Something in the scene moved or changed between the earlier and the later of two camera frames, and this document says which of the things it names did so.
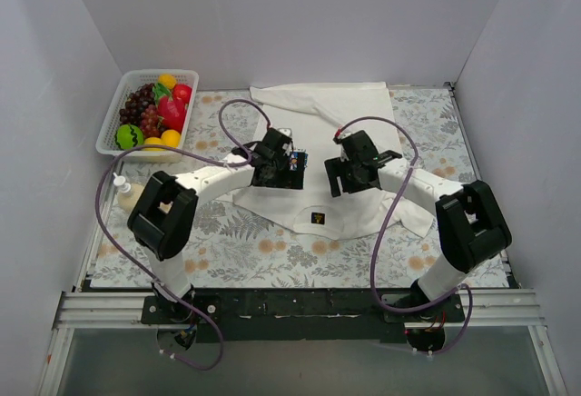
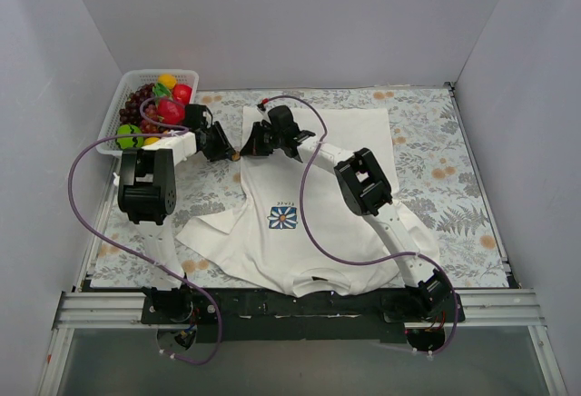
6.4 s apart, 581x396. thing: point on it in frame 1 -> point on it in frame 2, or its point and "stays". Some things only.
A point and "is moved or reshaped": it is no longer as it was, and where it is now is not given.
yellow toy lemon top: [168, 80] stays
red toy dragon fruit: [171, 113] stays
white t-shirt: [318, 113] is moved or reshaped
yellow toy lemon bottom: [153, 141] stays
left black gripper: [279, 181] -> [216, 143]
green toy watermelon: [128, 136] stays
